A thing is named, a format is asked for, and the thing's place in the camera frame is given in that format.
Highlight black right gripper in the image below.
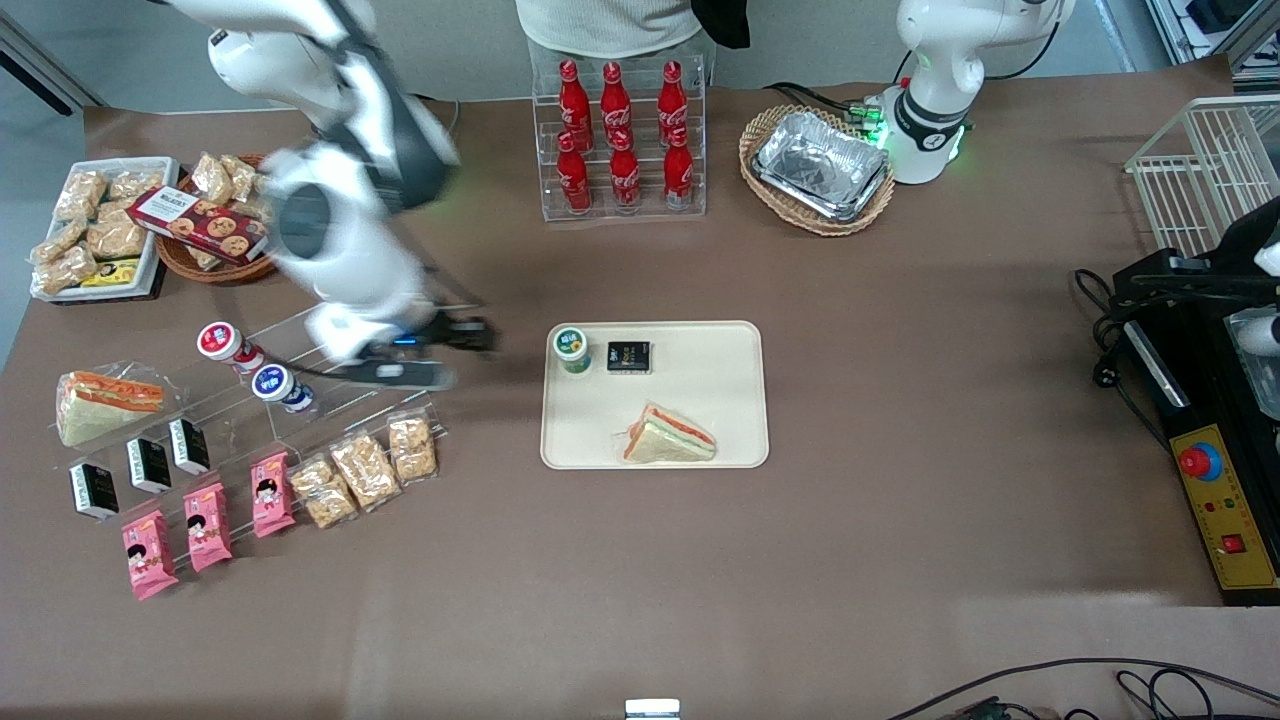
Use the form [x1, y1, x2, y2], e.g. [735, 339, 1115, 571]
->
[365, 316, 498, 365]

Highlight green gum bottle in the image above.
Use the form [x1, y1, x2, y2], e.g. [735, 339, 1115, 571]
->
[553, 326, 593, 377]

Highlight blue gum bottle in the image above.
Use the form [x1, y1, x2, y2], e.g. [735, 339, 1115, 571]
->
[251, 364, 315, 415]

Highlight cream plastic tray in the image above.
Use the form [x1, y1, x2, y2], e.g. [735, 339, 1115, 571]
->
[540, 320, 771, 471]

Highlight red gum bottle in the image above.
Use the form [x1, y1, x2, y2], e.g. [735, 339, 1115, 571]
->
[196, 320, 267, 375]

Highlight aluminium foil tray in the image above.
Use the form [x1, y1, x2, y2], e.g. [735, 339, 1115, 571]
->
[750, 110, 891, 223]

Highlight clear rice cracker pack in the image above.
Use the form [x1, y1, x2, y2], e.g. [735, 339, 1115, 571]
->
[328, 430, 403, 513]
[288, 452, 359, 531]
[385, 408, 441, 487]

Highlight red cola bottle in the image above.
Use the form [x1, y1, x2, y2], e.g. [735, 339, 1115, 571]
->
[556, 132, 594, 215]
[663, 128, 696, 211]
[656, 60, 691, 141]
[600, 61, 633, 141]
[609, 130, 642, 213]
[557, 59, 595, 141]

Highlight wrapped triangle sandwich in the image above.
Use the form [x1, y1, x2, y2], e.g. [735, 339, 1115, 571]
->
[615, 402, 719, 466]
[53, 368, 169, 448]

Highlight dark brown wicker basket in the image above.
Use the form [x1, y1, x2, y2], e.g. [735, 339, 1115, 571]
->
[155, 152, 291, 287]

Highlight clear acrylic stepped shelf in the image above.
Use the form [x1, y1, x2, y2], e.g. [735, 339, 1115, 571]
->
[55, 300, 449, 566]

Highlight pink snack packet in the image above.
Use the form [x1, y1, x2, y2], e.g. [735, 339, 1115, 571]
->
[250, 451, 298, 540]
[120, 510, 181, 602]
[182, 482, 234, 573]

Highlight clear acrylic bottle rack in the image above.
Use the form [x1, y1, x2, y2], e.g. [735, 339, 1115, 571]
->
[530, 52, 709, 223]

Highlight red cookie box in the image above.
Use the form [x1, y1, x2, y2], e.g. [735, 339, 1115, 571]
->
[126, 185, 273, 266]

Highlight white plastic bin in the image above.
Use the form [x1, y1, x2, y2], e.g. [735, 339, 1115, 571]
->
[28, 155, 183, 301]

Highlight person in white shirt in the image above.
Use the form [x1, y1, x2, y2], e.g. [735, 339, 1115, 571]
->
[515, 0, 703, 59]

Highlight black flat base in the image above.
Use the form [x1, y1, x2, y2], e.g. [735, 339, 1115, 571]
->
[48, 285, 169, 307]

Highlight yellow snack packet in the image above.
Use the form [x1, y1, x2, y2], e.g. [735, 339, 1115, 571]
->
[80, 258, 141, 289]

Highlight light open-weave wicker basket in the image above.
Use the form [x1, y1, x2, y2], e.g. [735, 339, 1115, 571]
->
[738, 104, 897, 238]

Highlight black cloth item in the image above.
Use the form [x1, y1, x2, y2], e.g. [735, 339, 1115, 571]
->
[690, 0, 751, 50]

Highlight dark metal bar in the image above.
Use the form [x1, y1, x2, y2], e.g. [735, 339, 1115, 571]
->
[0, 15, 106, 118]

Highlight black machine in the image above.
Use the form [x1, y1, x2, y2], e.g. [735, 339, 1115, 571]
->
[1110, 195, 1280, 426]

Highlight yellow black control box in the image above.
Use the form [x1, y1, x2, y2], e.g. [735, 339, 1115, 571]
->
[1165, 423, 1280, 607]

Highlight clear plastic container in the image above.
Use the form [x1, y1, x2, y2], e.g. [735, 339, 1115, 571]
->
[1222, 306, 1280, 421]

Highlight metal storage shelf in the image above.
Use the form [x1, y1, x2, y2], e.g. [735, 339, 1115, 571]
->
[1145, 0, 1280, 69]

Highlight grey wrist camera bar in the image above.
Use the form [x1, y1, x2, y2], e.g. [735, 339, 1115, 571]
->
[335, 360, 458, 393]

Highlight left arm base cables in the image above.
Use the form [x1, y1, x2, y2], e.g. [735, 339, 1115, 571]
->
[765, 80, 891, 131]

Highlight black power cable with plug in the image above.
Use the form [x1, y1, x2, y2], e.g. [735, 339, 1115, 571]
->
[1073, 267, 1136, 391]

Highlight long black cable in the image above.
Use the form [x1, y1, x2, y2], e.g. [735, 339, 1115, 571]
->
[885, 657, 1280, 720]

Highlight looped black cable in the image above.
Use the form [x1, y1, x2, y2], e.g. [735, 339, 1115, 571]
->
[1113, 668, 1219, 720]

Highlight white wire basket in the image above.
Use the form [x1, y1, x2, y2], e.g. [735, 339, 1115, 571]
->
[1124, 95, 1280, 259]

